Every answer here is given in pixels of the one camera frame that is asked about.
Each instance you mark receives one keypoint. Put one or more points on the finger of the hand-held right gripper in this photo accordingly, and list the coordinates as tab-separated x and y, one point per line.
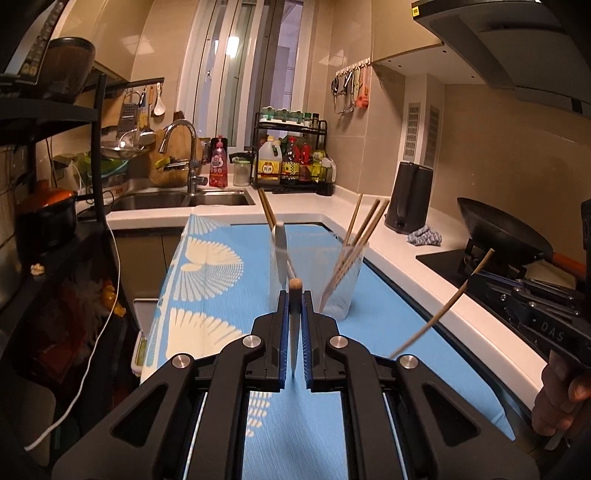
503	304
501	278

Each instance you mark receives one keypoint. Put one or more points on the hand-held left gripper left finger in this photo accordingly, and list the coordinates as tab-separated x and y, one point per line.
285	350

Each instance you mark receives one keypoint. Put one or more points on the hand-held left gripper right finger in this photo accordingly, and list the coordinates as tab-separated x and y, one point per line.
308	350

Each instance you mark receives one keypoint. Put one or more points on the clear plastic utensil holder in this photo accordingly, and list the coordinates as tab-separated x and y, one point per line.
355	300

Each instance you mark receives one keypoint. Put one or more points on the person's right hand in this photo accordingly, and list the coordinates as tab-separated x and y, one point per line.
561	397

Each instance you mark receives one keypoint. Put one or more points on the black wok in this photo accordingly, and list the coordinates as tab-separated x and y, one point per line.
498	230

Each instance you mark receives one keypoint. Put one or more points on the black gas stove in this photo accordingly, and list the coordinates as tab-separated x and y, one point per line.
443	265

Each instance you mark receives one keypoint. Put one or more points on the blue grey dish cloth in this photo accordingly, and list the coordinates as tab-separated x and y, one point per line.
425	237

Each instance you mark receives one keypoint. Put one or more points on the blue patterned table mat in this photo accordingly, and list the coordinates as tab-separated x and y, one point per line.
397	323

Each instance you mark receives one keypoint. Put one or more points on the black countertop appliance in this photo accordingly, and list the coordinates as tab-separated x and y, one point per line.
408	198

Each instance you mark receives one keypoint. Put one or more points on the beige base cabinet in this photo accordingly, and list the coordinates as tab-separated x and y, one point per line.
147	263

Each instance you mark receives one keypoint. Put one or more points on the white top oil dispenser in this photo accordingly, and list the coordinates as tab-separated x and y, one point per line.
327	187

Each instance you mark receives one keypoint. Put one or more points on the glass jar with green lid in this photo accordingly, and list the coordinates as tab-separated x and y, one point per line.
241	174

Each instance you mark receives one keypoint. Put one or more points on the dark sauce bottle red cap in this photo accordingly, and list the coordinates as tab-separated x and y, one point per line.
290	168

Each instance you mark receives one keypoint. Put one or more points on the yellow plastic toy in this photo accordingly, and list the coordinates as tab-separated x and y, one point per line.
111	295

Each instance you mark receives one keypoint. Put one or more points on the cooking oil jug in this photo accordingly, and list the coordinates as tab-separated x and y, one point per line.
268	168

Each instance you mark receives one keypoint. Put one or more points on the green label bottle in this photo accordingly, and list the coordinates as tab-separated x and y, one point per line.
316	161

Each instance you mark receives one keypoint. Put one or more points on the red label sauce bottle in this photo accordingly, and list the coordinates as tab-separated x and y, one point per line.
306	159

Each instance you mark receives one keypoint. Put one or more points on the red dish soap pouch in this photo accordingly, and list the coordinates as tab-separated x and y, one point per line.
218	168

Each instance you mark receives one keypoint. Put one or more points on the stainless steel sink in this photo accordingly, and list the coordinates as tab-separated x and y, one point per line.
152	201

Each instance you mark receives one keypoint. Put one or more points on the round wooden cutting board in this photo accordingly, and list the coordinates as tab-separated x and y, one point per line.
173	177

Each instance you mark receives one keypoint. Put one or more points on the chrome kitchen faucet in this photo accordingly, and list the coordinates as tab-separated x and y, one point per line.
192	161

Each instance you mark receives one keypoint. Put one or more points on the black spice rack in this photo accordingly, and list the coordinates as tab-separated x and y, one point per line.
325	138

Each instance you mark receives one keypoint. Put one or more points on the red bag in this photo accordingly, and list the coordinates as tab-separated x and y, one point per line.
74	323

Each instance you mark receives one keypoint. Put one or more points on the row of spice jars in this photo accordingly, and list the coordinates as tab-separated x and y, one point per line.
281	115

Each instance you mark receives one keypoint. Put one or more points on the grey range hood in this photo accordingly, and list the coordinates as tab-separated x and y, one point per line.
508	41

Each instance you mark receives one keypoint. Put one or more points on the green plastic basin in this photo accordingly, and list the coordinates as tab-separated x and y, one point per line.
113	166

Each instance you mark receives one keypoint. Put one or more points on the stainless steel bowl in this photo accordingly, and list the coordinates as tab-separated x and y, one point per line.
124	150

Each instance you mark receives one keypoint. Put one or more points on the small pale crumpled scrap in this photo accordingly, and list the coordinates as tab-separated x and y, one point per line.
36	269

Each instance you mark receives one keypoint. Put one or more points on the black shelf rack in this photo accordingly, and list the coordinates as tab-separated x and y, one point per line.
98	161

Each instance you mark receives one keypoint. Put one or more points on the white ladle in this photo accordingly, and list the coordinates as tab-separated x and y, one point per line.
159	108

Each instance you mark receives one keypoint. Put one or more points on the black pot with orange lid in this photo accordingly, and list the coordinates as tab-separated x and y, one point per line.
44	221

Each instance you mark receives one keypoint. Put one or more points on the metal grater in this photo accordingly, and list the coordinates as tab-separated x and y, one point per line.
127	117

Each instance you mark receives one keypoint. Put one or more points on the white framed window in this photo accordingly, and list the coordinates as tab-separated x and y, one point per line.
258	69

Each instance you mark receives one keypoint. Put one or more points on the dark glass bowl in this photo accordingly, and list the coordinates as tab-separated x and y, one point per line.
69	69

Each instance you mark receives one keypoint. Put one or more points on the black microwave oven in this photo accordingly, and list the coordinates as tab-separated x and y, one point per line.
46	37

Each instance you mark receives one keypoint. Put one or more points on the wall vent grille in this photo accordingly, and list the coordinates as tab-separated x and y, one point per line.
413	131
433	136

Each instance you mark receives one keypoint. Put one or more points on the hanging utensils on wall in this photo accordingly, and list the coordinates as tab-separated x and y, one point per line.
341	90

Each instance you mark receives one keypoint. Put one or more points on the white wall hook rail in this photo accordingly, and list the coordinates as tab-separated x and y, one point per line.
353	68

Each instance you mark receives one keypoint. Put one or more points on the beige wall cabinet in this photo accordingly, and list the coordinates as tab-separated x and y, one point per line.
138	37
397	27

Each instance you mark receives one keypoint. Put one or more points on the white wall socket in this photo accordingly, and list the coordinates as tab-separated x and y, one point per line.
64	161

